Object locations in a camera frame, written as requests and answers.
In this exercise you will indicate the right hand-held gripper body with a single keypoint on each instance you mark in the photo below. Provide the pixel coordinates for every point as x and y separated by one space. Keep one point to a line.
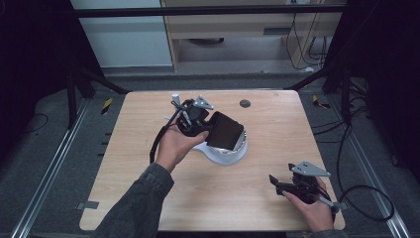
307 183

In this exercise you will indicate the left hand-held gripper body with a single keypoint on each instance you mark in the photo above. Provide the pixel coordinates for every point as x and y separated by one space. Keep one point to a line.
193 119

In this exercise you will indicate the black square container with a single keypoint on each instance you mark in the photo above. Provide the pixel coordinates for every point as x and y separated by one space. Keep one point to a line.
226 132

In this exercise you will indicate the person's right hand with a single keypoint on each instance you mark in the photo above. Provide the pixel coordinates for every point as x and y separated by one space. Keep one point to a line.
313 211

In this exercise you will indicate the person's left hand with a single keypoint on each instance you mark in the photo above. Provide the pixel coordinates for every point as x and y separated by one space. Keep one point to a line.
176 145

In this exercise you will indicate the round grey table grommet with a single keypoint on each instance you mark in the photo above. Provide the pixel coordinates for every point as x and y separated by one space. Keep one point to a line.
245 103

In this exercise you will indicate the yellow black striped tape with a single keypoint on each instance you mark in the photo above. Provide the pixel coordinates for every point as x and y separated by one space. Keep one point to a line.
319 102
106 105

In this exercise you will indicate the wooden background desk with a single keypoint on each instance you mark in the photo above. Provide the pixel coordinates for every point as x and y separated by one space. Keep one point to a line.
231 29

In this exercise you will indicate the black metal stand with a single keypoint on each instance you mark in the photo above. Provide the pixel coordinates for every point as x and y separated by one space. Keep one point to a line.
79 82
333 82

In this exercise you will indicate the black horizontal bar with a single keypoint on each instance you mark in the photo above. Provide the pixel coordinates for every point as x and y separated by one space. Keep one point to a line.
204 11

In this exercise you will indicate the white cabinet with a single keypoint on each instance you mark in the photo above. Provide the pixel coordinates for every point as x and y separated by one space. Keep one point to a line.
122 36

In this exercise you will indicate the grey tape strip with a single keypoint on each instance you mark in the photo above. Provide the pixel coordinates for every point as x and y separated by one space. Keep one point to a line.
88 205

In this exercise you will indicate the aluminium floor rail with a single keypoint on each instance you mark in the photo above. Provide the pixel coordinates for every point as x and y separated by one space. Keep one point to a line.
366 172
49 172

